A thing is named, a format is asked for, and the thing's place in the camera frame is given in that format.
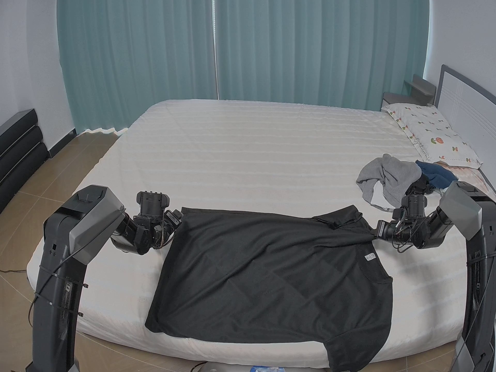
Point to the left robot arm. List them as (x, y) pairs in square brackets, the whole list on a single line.
[(93, 215)]

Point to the white printed pillow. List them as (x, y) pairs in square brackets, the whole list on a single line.
[(434, 134)]

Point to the black chest of drawers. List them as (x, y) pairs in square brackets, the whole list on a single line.
[(17, 149)]

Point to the blue-green curtain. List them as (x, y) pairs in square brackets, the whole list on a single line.
[(135, 52), (310, 41)]

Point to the pile of clothes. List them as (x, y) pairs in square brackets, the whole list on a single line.
[(391, 173)]

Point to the bed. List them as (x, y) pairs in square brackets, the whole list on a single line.
[(252, 149)]

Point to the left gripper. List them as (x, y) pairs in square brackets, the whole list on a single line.
[(172, 221)]

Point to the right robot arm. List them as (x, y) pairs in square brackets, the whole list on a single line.
[(461, 207)]

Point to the black T-shirt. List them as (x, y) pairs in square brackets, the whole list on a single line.
[(271, 277)]

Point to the grey bedside table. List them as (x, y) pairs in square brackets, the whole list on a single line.
[(418, 89)]

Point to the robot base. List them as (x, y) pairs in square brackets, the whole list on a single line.
[(267, 369)]

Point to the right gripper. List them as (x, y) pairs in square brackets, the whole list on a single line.
[(387, 231)]

